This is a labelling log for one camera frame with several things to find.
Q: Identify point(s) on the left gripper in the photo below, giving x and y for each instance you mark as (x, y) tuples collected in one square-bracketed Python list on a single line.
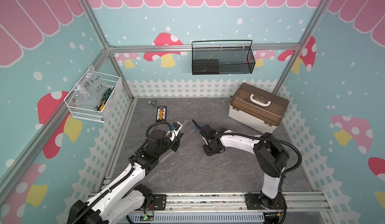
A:
[(176, 143)]

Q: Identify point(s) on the black wire mesh basket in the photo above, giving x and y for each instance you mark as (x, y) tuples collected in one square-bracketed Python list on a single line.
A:
[(235, 56)]

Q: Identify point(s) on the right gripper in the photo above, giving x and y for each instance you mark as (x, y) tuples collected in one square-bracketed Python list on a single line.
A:
[(208, 154)]

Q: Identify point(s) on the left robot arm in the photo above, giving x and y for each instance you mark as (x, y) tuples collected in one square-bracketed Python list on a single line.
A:
[(125, 195)]

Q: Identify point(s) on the clear plastic bag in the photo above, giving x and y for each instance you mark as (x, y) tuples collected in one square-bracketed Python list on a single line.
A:
[(90, 88)]

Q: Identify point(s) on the green yellow tool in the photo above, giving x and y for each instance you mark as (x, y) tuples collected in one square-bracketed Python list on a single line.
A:
[(104, 99)]

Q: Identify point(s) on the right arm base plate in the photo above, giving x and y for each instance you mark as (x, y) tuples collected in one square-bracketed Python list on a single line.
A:
[(259, 201)]

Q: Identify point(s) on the small grey metal bracket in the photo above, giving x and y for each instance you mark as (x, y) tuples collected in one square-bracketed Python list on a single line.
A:
[(152, 103)]

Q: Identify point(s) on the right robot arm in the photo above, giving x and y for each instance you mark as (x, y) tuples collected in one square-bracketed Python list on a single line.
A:
[(275, 157)]

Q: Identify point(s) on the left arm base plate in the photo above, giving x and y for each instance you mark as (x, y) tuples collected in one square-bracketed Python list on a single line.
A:
[(154, 203)]

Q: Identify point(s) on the clear test tube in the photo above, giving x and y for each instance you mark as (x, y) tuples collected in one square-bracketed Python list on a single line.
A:
[(188, 134), (166, 156), (183, 125)]

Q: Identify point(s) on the black box with orange connectors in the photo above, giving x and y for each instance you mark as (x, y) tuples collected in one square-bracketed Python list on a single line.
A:
[(161, 114)]

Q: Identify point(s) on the brown lid storage box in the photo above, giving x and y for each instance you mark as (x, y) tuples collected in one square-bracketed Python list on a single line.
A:
[(257, 108)]

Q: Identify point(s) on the black box in mesh basket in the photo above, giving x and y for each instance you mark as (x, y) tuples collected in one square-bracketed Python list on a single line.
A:
[(205, 67)]

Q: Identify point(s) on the white wire basket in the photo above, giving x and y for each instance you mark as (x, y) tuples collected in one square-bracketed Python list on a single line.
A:
[(86, 111)]

